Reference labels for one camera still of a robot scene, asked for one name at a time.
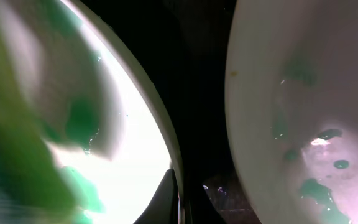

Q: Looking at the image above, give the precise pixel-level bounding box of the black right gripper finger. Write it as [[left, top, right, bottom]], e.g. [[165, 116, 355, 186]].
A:
[[134, 169, 179, 224]]

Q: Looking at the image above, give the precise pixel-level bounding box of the mint green plate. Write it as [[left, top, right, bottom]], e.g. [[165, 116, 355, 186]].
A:
[[61, 1, 183, 223], [225, 0, 358, 223]]

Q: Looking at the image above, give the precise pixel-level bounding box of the green yellow scrub sponge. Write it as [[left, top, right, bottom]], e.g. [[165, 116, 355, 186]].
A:
[[0, 1, 108, 223]]

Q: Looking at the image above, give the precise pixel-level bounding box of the round black serving tray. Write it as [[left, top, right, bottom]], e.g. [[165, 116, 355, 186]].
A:
[[85, 0, 258, 223]]

